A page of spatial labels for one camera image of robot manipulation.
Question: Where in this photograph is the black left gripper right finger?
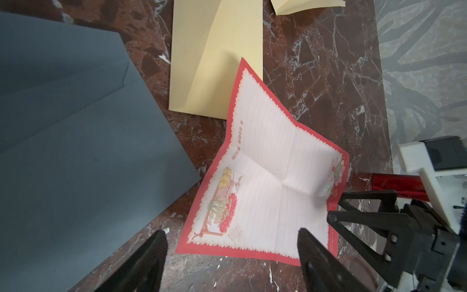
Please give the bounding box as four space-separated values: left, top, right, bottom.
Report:
297 228 368 292

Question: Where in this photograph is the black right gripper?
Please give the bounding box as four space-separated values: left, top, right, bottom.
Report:
326 189 467 292

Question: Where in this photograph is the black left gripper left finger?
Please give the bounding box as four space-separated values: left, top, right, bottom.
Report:
95 230 169 292

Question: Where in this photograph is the red bordered pink letter paper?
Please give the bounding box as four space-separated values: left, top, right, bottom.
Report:
176 60 350 266

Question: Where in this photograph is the cream yellow envelope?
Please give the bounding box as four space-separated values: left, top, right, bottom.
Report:
271 0 346 15
169 0 263 119

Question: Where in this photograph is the grey-blue paper envelope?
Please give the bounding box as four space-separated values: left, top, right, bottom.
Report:
1 13 199 292

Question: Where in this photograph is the red black small object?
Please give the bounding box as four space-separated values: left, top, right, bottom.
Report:
371 173 429 202

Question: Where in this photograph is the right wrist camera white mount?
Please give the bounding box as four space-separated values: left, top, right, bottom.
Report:
397 136 467 233

